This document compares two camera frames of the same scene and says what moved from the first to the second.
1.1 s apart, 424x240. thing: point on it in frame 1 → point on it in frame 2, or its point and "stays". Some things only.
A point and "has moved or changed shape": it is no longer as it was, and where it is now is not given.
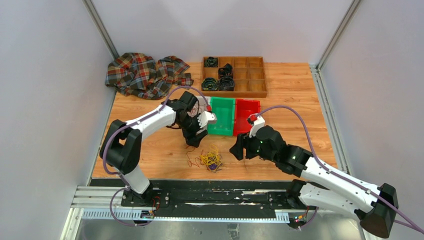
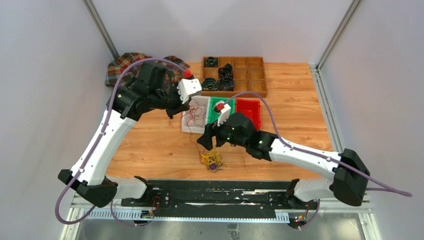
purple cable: (212, 166) stays
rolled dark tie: (210, 62) stays
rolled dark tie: (226, 83) stays
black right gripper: (243, 141) → (211, 130)
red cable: (187, 158) has moved or changed shape
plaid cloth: (141, 76) stays
